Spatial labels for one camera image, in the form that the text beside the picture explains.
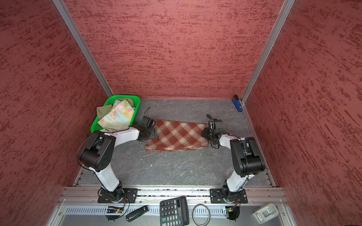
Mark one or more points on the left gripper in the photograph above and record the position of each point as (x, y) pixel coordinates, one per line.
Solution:
(153, 135)

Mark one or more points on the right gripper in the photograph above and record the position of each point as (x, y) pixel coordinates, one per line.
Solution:
(205, 133)

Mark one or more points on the red plaid skirt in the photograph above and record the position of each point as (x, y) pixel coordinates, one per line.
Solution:
(177, 136)

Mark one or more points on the floral pastel skirt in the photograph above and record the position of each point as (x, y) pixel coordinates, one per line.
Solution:
(119, 117)

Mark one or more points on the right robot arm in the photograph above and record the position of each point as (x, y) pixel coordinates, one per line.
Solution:
(246, 163)

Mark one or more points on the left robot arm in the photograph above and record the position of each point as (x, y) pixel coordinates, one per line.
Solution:
(95, 154)

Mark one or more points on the blue clamp tool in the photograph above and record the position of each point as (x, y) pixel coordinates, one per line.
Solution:
(237, 102)

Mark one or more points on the olive green skirt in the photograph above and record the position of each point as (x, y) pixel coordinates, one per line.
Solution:
(102, 111)

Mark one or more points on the black calculator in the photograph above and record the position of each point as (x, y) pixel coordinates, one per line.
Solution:
(174, 212)

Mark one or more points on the black remote stick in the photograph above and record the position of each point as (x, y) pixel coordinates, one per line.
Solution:
(137, 213)

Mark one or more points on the left circuit board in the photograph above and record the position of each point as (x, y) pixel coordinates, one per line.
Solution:
(113, 212)

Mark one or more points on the grey white box device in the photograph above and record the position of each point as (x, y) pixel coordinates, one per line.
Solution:
(265, 213)

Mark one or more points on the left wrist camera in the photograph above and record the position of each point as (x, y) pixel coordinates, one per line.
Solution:
(147, 123)

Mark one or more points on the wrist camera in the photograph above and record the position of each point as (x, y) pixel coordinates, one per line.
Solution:
(147, 123)
(216, 125)

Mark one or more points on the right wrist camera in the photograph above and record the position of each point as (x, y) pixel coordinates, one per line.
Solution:
(216, 125)

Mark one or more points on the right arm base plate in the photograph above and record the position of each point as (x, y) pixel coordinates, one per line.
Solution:
(222, 195)

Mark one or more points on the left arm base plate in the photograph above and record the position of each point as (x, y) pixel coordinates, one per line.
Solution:
(129, 195)

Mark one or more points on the aluminium front rail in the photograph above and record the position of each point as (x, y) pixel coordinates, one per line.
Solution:
(88, 195)

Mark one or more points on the right aluminium corner post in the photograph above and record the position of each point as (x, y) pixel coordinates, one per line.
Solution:
(280, 20)

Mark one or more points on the aluminium corner post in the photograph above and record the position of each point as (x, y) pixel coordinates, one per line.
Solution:
(280, 20)
(66, 16)

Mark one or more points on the left aluminium corner post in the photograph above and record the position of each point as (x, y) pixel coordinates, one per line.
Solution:
(66, 16)

